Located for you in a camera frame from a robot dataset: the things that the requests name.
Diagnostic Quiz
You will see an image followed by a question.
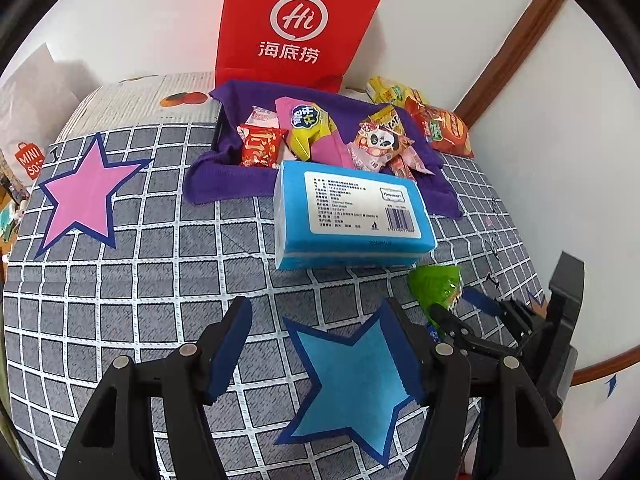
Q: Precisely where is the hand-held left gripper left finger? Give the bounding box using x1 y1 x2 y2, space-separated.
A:
56 296 253 480

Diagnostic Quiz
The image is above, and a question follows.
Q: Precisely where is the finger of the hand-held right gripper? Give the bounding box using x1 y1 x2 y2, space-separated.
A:
462 287 543 333
430 302 523 363

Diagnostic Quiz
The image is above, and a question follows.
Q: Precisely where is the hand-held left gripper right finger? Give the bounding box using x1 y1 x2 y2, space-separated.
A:
380 297 576 480

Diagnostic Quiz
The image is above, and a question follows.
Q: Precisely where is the green snack packet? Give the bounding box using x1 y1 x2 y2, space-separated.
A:
406 264 463 328

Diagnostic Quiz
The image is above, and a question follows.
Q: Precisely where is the purple cloth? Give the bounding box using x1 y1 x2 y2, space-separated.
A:
181 79 463 220

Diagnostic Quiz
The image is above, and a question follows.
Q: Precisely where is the white snack packet red print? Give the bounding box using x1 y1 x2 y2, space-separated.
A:
250 105 280 131

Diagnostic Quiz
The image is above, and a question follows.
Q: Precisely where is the wooden baseboard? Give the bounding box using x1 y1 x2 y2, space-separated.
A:
571 337 638 387

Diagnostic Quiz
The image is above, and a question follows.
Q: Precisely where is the blue star patch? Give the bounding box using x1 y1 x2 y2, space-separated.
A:
284 305 421 468

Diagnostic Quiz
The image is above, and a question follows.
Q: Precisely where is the grey checkered bedsheet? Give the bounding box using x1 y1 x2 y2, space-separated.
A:
0 120 551 480

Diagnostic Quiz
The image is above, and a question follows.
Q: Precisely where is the blue tissue pack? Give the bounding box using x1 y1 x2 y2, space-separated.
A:
274 160 439 272

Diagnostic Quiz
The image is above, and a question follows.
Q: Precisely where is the pink snack packet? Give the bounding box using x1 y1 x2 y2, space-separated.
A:
385 147 436 181

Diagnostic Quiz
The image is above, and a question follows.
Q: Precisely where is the orange-red snack bag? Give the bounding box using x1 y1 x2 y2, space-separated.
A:
402 97 475 158

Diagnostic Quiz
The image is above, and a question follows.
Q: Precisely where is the panda print snack packet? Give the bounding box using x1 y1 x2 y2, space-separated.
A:
347 117 416 173

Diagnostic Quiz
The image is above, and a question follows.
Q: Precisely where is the yellow triangular snack packet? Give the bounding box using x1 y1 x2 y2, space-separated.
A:
367 105 408 133

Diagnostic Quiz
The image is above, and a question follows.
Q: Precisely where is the pink star patch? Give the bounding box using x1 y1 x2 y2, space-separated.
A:
35 132 153 261

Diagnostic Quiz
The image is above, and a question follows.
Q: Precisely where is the pink and yellow snack bag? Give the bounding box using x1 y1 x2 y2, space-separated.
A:
274 96 351 166

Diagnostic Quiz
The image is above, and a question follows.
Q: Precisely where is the orange print pillow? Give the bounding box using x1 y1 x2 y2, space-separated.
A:
52 72 371 141

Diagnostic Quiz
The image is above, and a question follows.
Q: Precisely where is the white paper bag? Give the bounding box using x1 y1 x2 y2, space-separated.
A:
0 42 98 196

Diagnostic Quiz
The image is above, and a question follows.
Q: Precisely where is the wooden wall trim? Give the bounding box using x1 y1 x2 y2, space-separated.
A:
452 0 568 128

